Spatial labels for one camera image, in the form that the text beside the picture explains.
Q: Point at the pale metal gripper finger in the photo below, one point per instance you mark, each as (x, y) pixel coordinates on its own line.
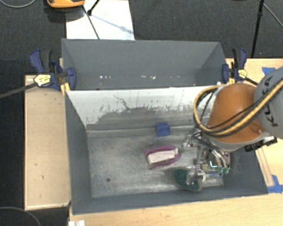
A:
(195, 176)
(187, 146)

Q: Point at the dark green sponge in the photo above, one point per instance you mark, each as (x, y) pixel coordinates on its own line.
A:
(181, 178)

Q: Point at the purple and white stapler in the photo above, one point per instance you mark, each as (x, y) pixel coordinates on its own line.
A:
(161, 156)

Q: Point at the blue block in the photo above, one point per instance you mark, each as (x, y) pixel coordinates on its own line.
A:
(162, 129)

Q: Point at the grey metal bin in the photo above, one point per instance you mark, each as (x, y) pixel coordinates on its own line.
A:
(124, 157)

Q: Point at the pale wood flat board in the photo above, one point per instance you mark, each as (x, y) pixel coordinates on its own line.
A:
(45, 141)

